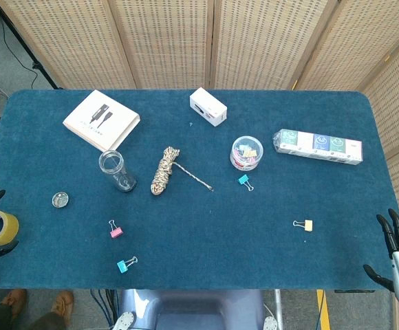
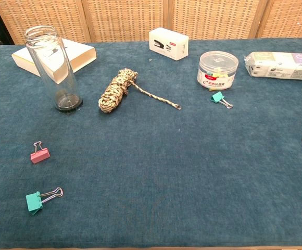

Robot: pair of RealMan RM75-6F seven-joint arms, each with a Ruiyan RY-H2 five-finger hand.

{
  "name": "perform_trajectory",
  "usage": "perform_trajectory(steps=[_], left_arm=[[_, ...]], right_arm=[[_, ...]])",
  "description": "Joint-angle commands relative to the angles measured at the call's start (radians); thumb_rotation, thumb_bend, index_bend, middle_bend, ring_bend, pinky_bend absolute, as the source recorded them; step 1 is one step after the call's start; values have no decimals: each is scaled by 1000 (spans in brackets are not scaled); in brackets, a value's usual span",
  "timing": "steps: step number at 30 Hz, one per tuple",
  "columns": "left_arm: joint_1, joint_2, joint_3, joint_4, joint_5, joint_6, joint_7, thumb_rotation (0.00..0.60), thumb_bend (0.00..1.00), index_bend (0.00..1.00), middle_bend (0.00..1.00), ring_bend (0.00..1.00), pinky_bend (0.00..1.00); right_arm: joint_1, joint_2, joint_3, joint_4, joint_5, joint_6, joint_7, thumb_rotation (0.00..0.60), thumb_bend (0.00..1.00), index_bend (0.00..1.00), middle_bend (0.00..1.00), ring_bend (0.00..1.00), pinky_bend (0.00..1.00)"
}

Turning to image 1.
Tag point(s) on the yellow tape roll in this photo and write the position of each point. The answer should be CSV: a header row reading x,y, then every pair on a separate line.
x,y
8,228

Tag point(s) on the yellow floor tape strip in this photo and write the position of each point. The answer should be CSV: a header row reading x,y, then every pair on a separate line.
x,y
323,309

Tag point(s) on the brown leather shoe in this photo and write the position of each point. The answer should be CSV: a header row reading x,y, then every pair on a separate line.
x,y
63,302
13,300

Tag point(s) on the yellow binder clip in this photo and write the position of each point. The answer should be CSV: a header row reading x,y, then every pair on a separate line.
x,y
308,225

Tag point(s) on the pink binder clip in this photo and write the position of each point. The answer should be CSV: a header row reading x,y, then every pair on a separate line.
x,y
116,232

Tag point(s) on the clear plastic jar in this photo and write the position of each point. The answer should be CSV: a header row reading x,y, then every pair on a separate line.
x,y
118,172

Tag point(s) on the white table leg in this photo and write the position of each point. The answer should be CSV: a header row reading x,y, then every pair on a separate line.
x,y
278,309

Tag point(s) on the teal binder clip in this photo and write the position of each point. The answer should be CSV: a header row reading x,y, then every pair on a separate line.
x,y
243,180
122,266

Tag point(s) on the wrapped tissue packet bundle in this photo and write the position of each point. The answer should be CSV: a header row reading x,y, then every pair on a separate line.
x,y
318,146

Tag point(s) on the clear round binder clip tub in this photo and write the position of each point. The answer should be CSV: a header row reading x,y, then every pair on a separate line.
x,y
247,154

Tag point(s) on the blue table cloth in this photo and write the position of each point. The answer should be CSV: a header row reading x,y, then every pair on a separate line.
x,y
199,233

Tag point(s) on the grey robot torso base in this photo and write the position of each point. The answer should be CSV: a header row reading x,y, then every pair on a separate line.
x,y
192,309

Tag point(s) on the white stapler box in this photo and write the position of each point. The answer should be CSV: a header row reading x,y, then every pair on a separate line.
x,y
208,106

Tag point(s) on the woven wicker folding screen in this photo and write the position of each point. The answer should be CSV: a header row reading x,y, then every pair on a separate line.
x,y
261,41

